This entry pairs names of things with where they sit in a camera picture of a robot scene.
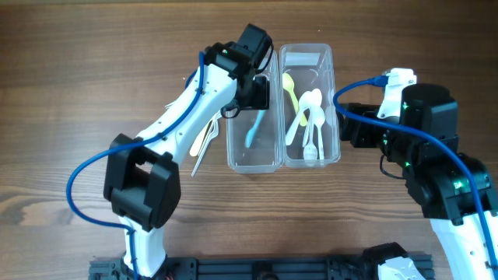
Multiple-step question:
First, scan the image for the light blue plastic fork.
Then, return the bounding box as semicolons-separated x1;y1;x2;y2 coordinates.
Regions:
244;110;265;149

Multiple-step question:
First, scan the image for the yellow plastic spoon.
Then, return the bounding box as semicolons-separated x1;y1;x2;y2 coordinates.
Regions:
282;72;299;113

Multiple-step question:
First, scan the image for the white spoon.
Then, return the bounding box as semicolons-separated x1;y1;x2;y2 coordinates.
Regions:
314;106;325;159
286;91;314;145

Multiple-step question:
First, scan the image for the white spoon bowl down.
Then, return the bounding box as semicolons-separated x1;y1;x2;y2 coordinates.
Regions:
303;117;317;160

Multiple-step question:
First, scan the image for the white spoon crosswise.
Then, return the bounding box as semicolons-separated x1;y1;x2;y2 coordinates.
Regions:
300;89;322;146

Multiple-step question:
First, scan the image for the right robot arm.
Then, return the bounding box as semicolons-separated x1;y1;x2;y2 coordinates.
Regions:
333;83;497;279

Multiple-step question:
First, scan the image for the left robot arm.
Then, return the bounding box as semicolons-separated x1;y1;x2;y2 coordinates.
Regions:
103;24;273;279

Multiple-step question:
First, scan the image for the left clear plastic container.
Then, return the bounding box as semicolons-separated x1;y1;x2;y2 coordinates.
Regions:
226;51;284;173

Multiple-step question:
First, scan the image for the clear plastic container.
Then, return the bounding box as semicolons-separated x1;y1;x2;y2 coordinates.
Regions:
279;44;341;168
226;51;284;173

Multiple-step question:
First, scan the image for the right clear plastic container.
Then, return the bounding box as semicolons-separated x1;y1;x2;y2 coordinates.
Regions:
279;44;341;168

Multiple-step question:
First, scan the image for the clear plastic knife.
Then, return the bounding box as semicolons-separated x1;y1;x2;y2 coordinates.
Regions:
191;135;216;177

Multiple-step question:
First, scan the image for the clear plastic fork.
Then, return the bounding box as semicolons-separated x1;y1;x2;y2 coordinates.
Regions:
198;112;221;159

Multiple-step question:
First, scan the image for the yellow plastic fork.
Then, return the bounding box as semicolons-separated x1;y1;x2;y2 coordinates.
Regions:
189;123;211;157

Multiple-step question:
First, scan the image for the white plastic fork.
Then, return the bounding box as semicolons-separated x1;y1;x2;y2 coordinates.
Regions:
164;102;174;110

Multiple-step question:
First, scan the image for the right blue cable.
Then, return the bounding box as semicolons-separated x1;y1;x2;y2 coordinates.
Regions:
332;75;498;273

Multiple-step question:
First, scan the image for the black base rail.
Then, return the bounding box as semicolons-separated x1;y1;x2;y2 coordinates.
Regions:
88;243;435;280

